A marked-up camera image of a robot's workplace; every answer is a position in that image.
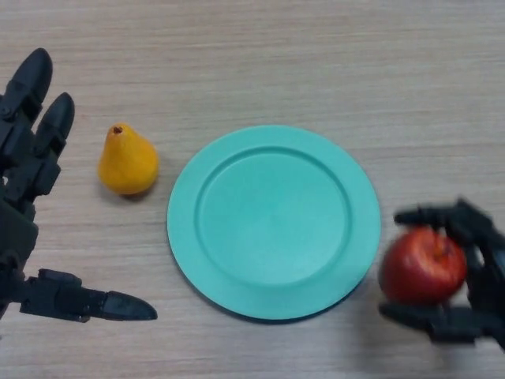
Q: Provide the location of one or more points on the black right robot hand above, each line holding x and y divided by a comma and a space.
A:
489, 276

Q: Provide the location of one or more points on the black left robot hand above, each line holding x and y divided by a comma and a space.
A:
19, 189

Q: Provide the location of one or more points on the yellow pear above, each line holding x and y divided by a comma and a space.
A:
128, 166

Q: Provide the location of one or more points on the green round plate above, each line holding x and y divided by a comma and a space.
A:
276, 225

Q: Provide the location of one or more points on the red apple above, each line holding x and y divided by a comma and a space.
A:
422, 268

